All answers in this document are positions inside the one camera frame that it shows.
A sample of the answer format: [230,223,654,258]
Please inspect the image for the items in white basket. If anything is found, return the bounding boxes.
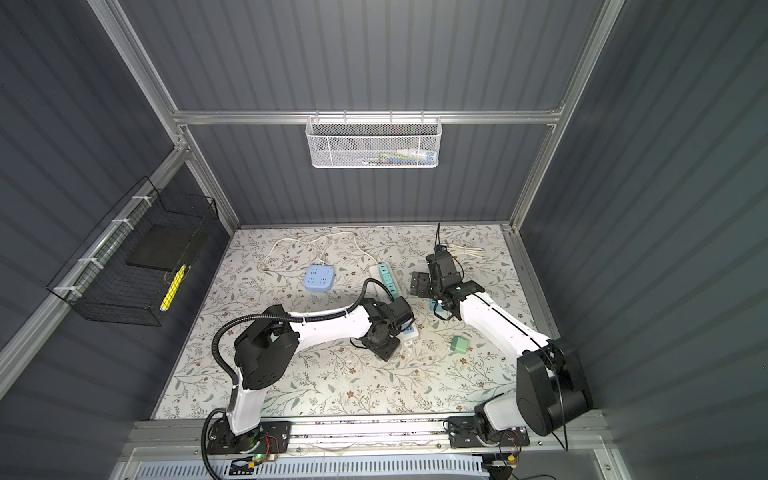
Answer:
[354,148,438,167]

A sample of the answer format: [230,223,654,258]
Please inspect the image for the green plug adapter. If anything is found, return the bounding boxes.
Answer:
[450,335,470,355]

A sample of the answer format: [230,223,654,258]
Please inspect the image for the long white power strip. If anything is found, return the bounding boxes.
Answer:
[368,261,420,344]

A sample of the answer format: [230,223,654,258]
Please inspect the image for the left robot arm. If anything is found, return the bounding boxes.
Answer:
[211,297,414,435]

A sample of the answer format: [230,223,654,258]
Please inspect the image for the blue square power socket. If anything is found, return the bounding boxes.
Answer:
[303,264,335,292]

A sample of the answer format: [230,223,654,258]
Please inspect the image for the white vented cover strip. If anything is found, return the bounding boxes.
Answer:
[134,454,490,480]

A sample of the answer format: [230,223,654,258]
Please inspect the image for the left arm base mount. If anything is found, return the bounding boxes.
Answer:
[205,419,293,455]

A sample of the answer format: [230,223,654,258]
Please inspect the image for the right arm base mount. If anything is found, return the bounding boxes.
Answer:
[443,416,530,449]

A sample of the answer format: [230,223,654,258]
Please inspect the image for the yellow marker pen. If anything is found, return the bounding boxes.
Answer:
[160,264,188,312]

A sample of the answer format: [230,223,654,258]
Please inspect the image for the black wire basket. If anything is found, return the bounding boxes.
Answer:
[48,181,219,327]

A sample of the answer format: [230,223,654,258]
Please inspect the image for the white wire mesh basket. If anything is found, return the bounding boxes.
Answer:
[305,118,443,169]

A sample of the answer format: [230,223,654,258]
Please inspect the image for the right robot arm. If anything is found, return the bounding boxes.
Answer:
[411,244,594,436]

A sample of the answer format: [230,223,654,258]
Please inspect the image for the white power strip cable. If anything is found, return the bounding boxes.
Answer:
[257,230,380,271]

